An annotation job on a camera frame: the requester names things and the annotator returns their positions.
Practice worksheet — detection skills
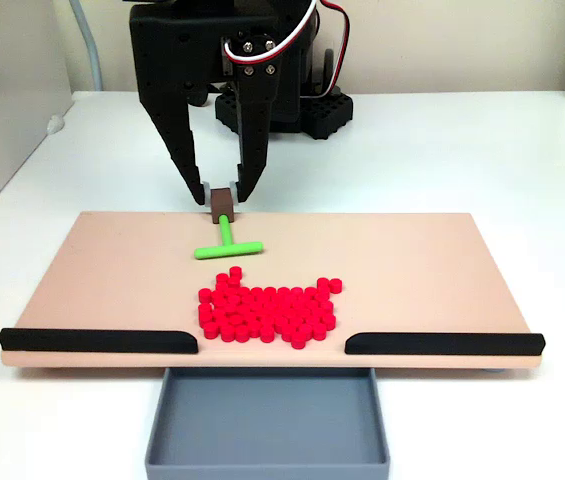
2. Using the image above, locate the grey rectangular tray container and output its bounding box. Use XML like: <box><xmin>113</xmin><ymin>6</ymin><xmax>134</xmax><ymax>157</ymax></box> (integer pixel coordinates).
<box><xmin>144</xmin><ymin>367</ymin><xmax>392</xmax><ymax>480</ymax></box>

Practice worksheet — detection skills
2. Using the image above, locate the beige flat board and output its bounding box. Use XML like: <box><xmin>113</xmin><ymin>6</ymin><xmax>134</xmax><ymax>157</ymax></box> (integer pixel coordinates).
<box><xmin>0</xmin><ymin>209</ymin><xmax>546</xmax><ymax>372</ymax></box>

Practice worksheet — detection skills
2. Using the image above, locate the white red black motor cable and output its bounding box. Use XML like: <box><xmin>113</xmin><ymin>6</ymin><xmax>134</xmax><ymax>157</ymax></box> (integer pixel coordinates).
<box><xmin>317</xmin><ymin>0</ymin><xmax>353</xmax><ymax>97</ymax></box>
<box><xmin>222</xmin><ymin>0</ymin><xmax>321</xmax><ymax>66</ymax></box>

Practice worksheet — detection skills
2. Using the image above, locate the green T-shaped pusher tool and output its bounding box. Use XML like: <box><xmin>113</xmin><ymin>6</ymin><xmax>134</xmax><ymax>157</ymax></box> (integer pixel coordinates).
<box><xmin>193</xmin><ymin>178</ymin><xmax>265</xmax><ymax>262</ymax></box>

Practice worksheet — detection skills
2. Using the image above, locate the pale flexible tube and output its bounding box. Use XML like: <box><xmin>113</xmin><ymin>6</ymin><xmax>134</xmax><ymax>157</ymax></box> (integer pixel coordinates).
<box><xmin>68</xmin><ymin>0</ymin><xmax>104</xmax><ymax>92</ymax></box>

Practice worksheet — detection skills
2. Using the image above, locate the black foam barrier strip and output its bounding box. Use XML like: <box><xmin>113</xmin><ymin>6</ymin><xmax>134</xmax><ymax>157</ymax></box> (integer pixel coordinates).
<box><xmin>0</xmin><ymin>327</ymin><xmax>199</xmax><ymax>356</ymax></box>
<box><xmin>344</xmin><ymin>331</ymin><xmax>547</xmax><ymax>357</ymax></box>

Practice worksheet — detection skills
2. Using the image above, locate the pile of red granules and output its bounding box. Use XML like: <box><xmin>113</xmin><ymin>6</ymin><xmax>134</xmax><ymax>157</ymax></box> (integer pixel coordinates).
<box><xmin>196</xmin><ymin>279</ymin><xmax>338</xmax><ymax>350</ymax></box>

